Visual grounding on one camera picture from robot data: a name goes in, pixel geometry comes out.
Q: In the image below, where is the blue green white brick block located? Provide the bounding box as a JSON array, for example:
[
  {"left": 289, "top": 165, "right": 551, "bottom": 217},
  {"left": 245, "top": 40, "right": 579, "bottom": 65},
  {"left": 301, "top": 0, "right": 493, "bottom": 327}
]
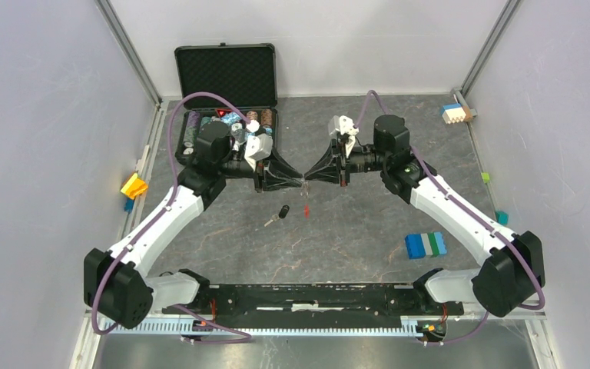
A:
[{"left": 404, "top": 232, "right": 447, "bottom": 260}]

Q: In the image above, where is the black poker chip case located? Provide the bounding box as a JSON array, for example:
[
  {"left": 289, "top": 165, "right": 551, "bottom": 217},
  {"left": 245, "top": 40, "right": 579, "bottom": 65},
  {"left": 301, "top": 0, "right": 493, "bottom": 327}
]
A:
[{"left": 174, "top": 43, "right": 278, "bottom": 158}]

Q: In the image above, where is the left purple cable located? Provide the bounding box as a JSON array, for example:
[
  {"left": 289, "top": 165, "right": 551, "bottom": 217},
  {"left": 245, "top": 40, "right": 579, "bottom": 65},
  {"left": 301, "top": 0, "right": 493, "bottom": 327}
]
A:
[{"left": 90, "top": 91, "right": 255, "bottom": 336}]

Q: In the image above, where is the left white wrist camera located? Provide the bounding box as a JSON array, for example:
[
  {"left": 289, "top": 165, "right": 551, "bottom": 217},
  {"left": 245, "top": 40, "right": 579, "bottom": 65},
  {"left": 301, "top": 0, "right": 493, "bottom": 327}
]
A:
[{"left": 244, "top": 120, "right": 273, "bottom": 171}]

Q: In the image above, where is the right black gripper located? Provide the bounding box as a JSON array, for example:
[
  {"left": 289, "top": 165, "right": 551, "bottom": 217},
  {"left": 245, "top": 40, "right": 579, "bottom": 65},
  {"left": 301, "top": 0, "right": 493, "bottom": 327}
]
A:
[{"left": 304, "top": 139, "right": 389, "bottom": 188}]

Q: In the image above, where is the yellow orange toy block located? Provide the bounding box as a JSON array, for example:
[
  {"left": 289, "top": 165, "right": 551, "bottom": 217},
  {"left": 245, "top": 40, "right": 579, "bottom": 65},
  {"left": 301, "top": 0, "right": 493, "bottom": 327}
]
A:
[{"left": 120, "top": 172, "right": 148, "bottom": 200}]

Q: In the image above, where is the white slotted cable duct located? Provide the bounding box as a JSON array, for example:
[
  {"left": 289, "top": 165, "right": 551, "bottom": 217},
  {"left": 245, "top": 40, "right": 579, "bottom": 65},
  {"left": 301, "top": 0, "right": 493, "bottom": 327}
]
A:
[{"left": 112, "top": 316, "right": 423, "bottom": 338}]

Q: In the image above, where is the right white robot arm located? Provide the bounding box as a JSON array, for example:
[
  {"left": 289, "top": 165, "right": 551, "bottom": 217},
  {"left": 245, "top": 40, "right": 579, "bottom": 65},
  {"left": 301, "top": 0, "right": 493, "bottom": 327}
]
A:
[{"left": 305, "top": 115, "right": 546, "bottom": 317}]

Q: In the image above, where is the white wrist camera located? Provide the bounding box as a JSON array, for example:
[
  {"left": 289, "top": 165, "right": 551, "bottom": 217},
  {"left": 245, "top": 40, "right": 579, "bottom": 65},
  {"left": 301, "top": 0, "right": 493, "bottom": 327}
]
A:
[
  {"left": 328, "top": 115, "right": 359, "bottom": 138},
  {"left": 244, "top": 120, "right": 273, "bottom": 171}
]

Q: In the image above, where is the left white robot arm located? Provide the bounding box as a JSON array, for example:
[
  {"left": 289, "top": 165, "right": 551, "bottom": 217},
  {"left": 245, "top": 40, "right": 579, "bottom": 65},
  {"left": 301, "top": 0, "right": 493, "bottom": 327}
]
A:
[{"left": 83, "top": 121, "right": 233, "bottom": 335}]

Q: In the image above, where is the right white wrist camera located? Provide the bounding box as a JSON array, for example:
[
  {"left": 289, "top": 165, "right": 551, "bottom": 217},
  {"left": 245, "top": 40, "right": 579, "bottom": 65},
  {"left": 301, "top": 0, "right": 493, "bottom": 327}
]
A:
[{"left": 328, "top": 115, "right": 359, "bottom": 138}]

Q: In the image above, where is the black-headed silver key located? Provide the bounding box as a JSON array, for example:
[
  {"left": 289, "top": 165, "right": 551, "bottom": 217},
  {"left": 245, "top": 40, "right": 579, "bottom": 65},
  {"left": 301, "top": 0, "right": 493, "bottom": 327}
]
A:
[{"left": 264, "top": 204, "right": 290, "bottom": 227}]

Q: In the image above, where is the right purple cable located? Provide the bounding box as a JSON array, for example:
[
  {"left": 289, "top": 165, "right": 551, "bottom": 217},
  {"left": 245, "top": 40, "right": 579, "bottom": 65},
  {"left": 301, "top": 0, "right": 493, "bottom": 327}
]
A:
[{"left": 353, "top": 90, "right": 546, "bottom": 311}]

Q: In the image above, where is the small teal cube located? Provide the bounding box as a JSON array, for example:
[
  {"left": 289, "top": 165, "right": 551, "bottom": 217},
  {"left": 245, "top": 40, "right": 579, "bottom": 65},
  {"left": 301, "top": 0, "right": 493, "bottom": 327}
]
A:
[{"left": 495, "top": 210, "right": 509, "bottom": 226}]

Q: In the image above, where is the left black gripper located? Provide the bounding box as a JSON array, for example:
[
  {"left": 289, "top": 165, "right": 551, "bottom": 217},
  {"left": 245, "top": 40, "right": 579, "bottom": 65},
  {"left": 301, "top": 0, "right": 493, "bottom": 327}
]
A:
[{"left": 218, "top": 142, "right": 303, "bottom": 194}]

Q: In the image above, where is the purple cable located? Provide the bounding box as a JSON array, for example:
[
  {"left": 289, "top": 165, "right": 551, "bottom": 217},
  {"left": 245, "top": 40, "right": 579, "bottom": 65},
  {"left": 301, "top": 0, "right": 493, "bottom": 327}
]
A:
[
  {"left": 90, "top": 91, "right": 255, "bottom": 336},
  {"left": 353, "top": 90, "right": 546, "bottom": 311}
]

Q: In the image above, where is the white blue brown brick block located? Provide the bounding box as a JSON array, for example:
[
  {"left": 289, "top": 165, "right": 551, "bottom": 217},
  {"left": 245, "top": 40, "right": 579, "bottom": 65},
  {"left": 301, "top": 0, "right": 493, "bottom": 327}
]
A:
[{"left": 441, "top": 103, "right": 478, "bottom": 125}]

